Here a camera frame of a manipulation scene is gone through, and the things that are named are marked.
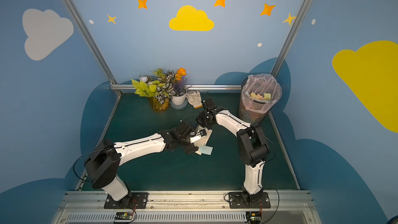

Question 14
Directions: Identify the dark blue book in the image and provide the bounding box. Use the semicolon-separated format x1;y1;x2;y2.
193;128;212;155

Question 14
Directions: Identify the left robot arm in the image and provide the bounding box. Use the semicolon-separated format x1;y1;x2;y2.
84;121;207;208

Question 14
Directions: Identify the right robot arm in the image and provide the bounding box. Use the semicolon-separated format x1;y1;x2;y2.
197;97;270;205

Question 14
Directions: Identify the light blue sticky note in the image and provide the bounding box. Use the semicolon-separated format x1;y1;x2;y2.
199;145;213;156

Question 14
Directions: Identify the white work glove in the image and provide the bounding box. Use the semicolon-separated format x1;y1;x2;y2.
187;90;203;109

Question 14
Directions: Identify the white flower pot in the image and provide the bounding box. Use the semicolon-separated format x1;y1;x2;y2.
170;93;188;110

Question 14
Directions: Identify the glass vase with green plant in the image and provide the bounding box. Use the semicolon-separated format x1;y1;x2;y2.
131;68;176;112

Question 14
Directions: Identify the trash bin with plastic bag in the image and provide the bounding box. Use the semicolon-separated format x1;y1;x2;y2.
238;74;283;123

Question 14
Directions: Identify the right circuit board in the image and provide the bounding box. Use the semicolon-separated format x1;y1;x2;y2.
246;212;262;224

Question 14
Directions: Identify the circuit board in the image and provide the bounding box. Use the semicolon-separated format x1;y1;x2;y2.
246;212;262;224
114;212;135;223

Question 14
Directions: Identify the left circuit board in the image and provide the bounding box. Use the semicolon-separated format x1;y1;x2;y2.
114;212;135;223

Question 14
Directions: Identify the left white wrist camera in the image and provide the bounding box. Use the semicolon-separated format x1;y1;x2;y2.
190;129;207;143

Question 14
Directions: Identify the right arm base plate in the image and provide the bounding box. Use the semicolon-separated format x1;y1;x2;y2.
224;191;271;209

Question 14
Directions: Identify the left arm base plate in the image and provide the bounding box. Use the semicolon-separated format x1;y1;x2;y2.
104;192;149;210

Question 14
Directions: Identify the aluminium front rail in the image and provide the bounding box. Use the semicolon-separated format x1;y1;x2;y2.
52;189;321;224

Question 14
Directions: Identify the right aluminium frame post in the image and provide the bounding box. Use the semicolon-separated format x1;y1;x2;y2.
271;0;313;78

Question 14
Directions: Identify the aluminium frame post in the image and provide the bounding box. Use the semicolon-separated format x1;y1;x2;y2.
61;0;117;86
271;0;313;78

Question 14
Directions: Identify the left aluminium frame post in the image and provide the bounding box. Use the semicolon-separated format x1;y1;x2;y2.
61;0;117;86

